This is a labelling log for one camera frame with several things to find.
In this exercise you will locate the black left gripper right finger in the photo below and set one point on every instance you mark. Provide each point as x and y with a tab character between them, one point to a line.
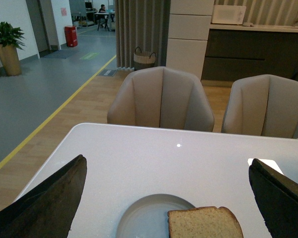
277	199

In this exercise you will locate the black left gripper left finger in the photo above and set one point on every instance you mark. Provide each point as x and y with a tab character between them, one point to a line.
47	211

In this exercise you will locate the brown bread slice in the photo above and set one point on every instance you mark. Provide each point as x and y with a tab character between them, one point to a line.
203	222

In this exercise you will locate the grey round plate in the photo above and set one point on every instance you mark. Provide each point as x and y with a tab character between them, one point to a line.
147	217

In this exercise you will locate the beige right chair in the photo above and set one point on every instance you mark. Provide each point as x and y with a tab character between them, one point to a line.
263	105

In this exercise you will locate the beige chair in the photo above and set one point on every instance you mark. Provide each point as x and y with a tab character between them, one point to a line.
263	105
162	97

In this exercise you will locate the dark kitchen counter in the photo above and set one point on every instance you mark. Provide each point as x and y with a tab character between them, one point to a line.
235	54

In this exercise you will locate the beige left chair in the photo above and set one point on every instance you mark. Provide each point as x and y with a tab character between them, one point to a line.
162	97

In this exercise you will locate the green potted plant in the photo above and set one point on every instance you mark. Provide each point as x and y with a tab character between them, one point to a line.
10	40

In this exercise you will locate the red bin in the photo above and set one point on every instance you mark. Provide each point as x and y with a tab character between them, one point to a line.
70	35

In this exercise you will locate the white microwave oven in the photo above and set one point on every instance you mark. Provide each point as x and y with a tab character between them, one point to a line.
228	14

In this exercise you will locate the seated person in background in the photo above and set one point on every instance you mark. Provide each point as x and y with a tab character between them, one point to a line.
102	19

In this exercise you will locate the white tall cabinet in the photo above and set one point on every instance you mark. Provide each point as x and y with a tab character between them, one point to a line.
189	24

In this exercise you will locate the grey ribbed curtain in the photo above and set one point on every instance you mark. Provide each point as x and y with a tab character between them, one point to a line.
144	24

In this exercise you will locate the woven basket with handles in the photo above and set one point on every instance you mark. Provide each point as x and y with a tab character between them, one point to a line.
143	59

